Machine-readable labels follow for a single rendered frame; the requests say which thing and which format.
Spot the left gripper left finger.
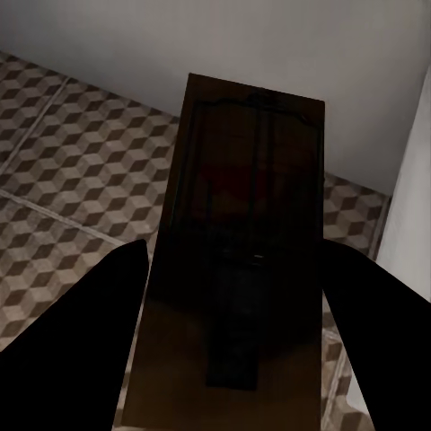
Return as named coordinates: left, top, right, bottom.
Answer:
left=0, top=239, right=150, bottom=431

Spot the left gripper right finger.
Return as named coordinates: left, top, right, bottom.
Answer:
left=316, top=239, right=431, bottom=431

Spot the mousetrap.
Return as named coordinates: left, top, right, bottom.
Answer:
left=120, top=74, right=325, bottom=431

